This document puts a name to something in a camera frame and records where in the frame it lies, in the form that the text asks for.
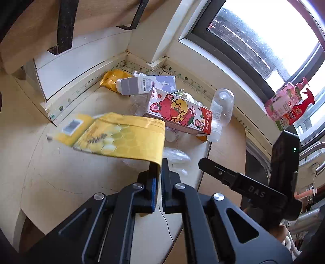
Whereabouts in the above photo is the stainless steel sink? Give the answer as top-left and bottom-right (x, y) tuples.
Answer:
(241, 142), (273, 224)

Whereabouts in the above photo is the wide black metal bracket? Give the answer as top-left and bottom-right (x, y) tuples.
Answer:
(47, 0), (78, 56)

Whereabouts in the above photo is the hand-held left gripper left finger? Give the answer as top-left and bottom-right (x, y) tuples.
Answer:
(24, 162), (163, 264)

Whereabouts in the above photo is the wooden shelf board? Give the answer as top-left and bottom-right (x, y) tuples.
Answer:
(0, 0), (183, 75)

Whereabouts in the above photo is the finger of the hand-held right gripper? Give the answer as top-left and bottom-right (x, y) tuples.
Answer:
(198, 157), (295, 210)

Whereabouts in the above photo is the thin black metal bracket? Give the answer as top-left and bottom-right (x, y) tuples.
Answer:
(117, 0), (150, 31)

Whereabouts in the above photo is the window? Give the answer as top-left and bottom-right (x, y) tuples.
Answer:
(178, 0), (325, 150)

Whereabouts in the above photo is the metal faucet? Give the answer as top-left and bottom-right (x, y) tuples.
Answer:
(298, 142), (325, 176)

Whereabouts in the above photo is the person's right hand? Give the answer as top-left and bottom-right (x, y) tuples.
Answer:
(270, 225), (288, 241)

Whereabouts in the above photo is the grey and white carton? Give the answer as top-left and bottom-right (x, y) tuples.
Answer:
(116, 76), (151, 96)

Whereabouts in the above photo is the clear plastic wrap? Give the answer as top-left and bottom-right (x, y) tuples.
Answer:
(162, 147), (192, 176)

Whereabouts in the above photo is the clear plastic bottle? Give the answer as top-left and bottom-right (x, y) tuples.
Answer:
(207, 88), (234, 143)

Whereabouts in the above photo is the strawberry print drink carton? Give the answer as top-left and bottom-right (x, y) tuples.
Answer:
(143, 87), (212, 135)

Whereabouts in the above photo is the blue and white box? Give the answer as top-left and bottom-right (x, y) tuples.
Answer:
(137, 75), (177, 93)

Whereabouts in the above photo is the thin black thread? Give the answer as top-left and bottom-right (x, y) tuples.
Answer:
(157, 205), (176, 243)

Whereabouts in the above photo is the yellow snack bag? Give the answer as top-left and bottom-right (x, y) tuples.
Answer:
(100, 70), (132, 91)

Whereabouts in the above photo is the pink spray bottle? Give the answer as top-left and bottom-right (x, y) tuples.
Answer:
(264, 77), (309, 122)

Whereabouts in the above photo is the red spray bottle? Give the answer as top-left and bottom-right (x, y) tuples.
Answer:
(275, 85), (316, 131)

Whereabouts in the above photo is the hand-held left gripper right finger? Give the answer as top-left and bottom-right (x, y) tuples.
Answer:
(161, 158), (293, 264)

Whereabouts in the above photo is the yellow honeycomb carton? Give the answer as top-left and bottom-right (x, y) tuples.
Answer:
(46, 112), (166, 168)

